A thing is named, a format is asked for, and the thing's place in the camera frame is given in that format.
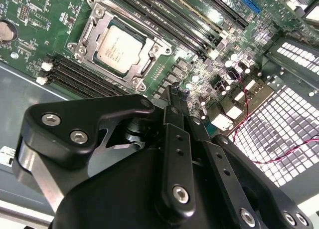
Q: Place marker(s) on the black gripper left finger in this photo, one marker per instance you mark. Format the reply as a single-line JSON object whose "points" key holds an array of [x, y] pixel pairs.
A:
{"points": [[62, 139]]}

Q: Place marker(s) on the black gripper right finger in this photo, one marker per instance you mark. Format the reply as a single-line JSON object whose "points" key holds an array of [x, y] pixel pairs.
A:
{"points": [[219, 164]]}

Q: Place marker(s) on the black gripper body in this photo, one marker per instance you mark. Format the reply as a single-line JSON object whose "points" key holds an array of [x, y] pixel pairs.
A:
{"points": [[119, 196]]}

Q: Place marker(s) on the silver green CPU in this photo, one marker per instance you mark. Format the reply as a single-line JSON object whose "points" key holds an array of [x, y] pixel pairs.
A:
{"points": [[118, 48]]}

